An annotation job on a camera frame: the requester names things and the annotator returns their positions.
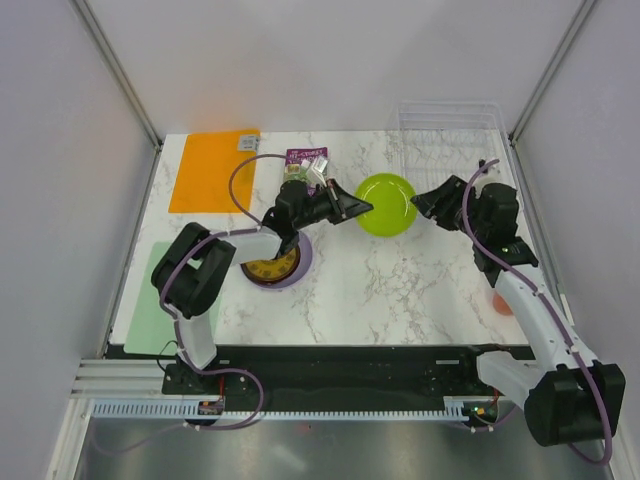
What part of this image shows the green clipboard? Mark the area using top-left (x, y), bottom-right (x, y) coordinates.
top-left (123, 242), bottom-right (175, 355)

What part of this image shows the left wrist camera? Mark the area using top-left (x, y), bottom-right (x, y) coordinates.
top-left (301, 155), bottom-right (329, 186)

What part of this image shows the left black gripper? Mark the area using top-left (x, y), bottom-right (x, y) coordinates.
top-left (294, 178), bottom-right (372, 230)

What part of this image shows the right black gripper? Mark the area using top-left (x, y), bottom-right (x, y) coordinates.
top-left (411, 174), bottom-right (488, 242)

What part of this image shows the orange paper cup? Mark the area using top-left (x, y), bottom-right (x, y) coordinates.
top-left (492, 291), bottom-right (513, 316)

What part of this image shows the lime green plate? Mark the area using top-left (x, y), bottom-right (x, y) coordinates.
top-left (355, 173), bottom-right (417, 237)

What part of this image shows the white slotted cable duct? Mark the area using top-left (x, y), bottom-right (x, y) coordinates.
top-left (90, 396), bottom-right (491, 422)

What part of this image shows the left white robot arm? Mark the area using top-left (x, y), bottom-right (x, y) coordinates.
top-left (151, 179), bottom-right (374, 393)

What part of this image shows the purple plastic plate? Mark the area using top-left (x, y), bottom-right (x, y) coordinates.
top-left (250, 233), bottom-right (313, 290)

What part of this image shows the purple treehouse book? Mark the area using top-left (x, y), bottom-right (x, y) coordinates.
top-left (283, 147), bottom-right (329, 196)

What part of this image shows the orange cutting mat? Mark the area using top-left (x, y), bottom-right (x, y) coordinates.
top-left (168, 129), bottom-right (261, 214)

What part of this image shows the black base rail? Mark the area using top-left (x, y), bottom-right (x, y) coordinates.
top-left (162, 344), bottom-right (499, 409)

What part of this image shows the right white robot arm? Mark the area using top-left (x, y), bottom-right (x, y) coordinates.
top-left (411, 176), bottom-right (626, 446)

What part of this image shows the yellow brown patterned plate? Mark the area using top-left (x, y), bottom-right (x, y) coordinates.
top-left (241, 247), bottom-right (301, 286)

